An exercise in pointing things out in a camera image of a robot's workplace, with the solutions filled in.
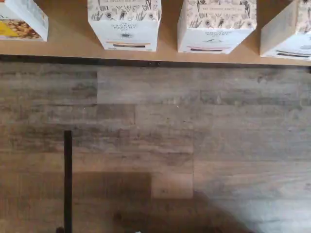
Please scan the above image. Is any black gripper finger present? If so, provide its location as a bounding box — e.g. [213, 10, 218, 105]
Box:
[64, 130, 73, 233]

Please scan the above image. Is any black metal wooden shelf unit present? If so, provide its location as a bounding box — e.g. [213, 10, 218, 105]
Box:
[0, 0, 311, 68]

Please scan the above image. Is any white box orange strip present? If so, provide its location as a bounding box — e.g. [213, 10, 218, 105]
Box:
[87, 0, 162, 52]

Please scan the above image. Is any purely elizabeth yellow white box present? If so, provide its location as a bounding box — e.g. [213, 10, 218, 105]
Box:
[0, 0, 49, 42]

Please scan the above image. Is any white box pink strip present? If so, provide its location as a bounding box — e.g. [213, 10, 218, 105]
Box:
[177, 0, 258, 55]

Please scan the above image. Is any white box green strip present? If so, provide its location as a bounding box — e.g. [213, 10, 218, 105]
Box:
[260, 0, 311, 59]

